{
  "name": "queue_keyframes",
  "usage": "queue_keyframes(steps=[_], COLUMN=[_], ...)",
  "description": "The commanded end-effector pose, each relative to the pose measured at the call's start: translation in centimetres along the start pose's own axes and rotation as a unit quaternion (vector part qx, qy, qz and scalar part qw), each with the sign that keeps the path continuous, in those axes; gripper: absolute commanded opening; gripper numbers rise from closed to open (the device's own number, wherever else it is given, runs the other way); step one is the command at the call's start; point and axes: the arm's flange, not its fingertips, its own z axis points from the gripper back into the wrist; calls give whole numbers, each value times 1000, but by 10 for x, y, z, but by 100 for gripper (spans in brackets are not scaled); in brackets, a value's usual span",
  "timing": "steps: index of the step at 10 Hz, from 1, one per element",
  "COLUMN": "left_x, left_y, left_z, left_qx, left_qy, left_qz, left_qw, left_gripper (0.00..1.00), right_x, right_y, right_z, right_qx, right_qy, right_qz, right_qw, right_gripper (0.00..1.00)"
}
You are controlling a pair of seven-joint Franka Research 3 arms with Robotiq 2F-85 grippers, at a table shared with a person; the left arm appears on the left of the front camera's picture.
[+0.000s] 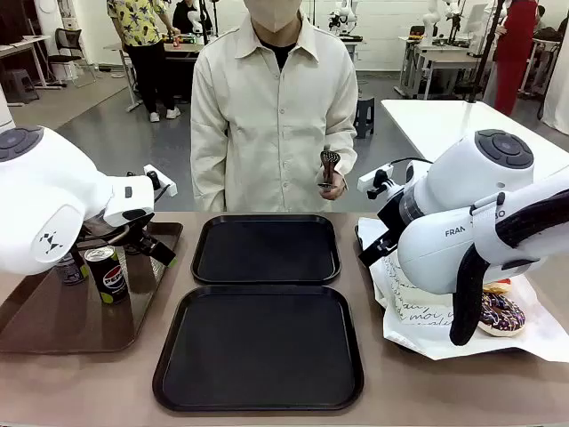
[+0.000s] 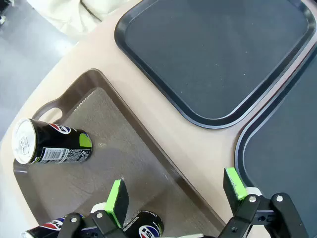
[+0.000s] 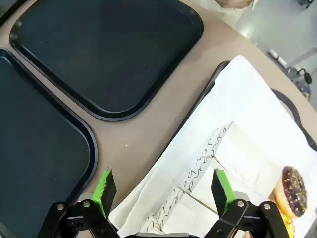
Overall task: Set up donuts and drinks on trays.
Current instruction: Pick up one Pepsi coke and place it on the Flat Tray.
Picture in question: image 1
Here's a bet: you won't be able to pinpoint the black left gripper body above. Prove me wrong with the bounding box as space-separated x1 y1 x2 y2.
78 212 157 246

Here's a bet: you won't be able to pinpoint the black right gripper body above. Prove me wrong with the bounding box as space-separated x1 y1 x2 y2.
376 189 408 244

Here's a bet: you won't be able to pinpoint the black Pepsi can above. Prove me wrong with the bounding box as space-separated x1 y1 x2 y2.
83 245 131 307
55 253 89 287

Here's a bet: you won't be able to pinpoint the wooden handled metal tongs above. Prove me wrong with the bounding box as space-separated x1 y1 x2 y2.
317 149 344 190

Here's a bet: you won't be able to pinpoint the red frosted donut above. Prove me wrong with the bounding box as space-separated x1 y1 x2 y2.
482 278 513 294

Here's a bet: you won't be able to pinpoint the person's right forearm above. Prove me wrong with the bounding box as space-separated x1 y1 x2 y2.
189 128 228 214

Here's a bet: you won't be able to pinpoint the person's left forearm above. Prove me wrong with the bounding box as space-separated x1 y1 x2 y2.
326 126 359 180

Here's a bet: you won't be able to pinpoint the person's left hand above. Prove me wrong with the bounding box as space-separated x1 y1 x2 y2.
321 172 349 201

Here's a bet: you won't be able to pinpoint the black plastic tray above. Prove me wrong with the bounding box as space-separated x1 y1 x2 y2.
354 223 389 309
152 284 365 413
190 213 342 286

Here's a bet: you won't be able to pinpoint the brown plastic tray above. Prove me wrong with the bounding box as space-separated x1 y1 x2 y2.
0 221 184 356

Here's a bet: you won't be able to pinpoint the black plastic stool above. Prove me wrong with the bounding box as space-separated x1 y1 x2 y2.
353 96 377 141

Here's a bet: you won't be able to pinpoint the white table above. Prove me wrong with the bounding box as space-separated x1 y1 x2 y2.
381 98 569 181

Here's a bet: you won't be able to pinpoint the chocolate sprinkle donut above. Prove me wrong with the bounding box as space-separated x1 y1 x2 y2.
477 291 527 337

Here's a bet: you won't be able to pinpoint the white paper sheet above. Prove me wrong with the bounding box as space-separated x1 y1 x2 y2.
357 216 569 362

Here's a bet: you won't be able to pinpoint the person in cream shirt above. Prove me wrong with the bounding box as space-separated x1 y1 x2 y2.
189 0 360 214

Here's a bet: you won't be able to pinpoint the grey background work table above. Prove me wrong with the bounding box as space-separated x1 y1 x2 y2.
397 35 495 101

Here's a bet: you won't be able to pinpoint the grey metal leg table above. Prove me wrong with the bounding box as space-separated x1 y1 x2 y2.
102 38 206 113

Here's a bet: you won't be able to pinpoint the person in yellow patterned shirt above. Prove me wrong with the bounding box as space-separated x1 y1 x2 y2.
106 0 183 124

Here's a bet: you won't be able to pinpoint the black office chair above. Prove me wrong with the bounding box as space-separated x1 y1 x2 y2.
46 27 97 89

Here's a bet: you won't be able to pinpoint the black tripod pole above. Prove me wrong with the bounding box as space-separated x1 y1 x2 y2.
467 0 509 104

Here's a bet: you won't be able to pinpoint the person in red apron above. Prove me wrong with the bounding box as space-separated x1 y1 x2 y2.
482 0 540 117

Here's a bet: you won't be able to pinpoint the white desk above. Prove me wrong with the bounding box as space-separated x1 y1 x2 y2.
0 35 63 93

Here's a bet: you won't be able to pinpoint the person in black clothes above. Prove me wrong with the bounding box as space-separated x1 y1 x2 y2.
172 0 202 36

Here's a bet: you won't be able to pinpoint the beige face mask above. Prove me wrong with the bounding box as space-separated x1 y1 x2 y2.
245 0 304 34

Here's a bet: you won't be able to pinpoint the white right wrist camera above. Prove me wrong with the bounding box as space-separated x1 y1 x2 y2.
357 163 396 200

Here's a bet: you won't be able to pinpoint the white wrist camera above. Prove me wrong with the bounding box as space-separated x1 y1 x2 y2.
142 164 178 199
357 163 396 200

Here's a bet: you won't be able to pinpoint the black camera cable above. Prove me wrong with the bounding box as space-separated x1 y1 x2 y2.
390 157 433 169

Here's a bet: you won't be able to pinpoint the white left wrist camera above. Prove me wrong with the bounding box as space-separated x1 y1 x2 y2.
142 164 178 199

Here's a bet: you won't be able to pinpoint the black cable sleeve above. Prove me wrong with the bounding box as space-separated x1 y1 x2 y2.
448 189 569 348

